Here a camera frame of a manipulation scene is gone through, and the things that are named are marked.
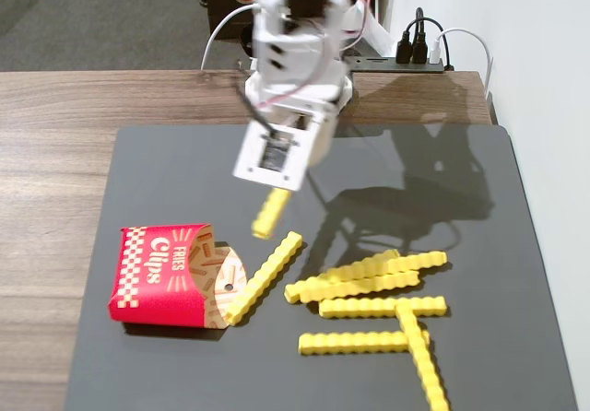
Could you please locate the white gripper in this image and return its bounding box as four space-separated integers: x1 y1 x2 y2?
306 112 341 169

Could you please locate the yellow crinkle fry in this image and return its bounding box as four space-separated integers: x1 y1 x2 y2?
386 251 448 275
284 270 421 305
301 248 401 292
318 295 448 320
251 187 292 241
298 330 431 356
395 300 452 411
224 230 304 328

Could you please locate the black power strip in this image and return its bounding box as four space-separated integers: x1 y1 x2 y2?
343 53 455 75

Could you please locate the red fries carton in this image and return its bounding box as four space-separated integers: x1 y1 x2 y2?
107 222 250 330

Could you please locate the black textured mat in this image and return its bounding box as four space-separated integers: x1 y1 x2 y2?
64 123 580 411

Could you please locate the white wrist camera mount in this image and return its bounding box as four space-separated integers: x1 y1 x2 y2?
231 109 324 194

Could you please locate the black plug with cable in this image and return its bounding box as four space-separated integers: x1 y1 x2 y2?
411 17 446 65
395 7 428 65

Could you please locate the white flat cable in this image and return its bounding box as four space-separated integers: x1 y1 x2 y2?
349 0 395 57

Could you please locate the white plug with cable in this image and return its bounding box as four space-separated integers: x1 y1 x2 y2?
429 27 494 103

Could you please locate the thin white cable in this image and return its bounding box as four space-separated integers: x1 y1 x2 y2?
200 4 257 72

